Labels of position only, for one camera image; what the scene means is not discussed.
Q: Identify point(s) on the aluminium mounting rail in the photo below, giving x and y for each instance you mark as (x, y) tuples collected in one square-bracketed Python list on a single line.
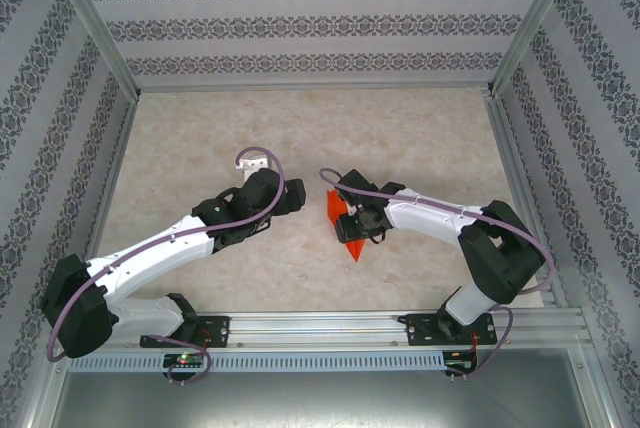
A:
[(310, 330)]

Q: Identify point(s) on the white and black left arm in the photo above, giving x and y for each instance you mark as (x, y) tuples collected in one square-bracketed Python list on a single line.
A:
[(150, 258)]

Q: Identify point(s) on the orange paper sheet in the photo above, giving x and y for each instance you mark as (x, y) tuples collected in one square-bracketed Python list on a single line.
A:
[(334, 205)]

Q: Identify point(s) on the aluminium frame post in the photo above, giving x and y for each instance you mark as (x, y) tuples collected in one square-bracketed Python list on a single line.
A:
[(535, 23), (95, 23)]

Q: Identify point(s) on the aluminium table side rail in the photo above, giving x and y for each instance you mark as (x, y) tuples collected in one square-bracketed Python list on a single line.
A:
[(107, 188), (501, 123)]

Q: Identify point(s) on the grey metal shelf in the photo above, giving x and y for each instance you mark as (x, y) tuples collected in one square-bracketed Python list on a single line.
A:
[(320, 398)]

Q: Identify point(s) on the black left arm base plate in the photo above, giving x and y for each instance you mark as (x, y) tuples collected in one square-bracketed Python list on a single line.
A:
[(220, 330)]

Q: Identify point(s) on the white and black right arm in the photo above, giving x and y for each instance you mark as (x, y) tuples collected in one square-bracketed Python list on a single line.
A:
[(435, 218)]

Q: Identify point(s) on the small circuit board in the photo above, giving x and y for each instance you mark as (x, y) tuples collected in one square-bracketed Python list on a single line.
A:
[(184, 360), (460, 365)]

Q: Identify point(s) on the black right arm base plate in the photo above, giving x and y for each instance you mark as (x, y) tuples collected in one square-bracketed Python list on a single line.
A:
[(417, 330)]

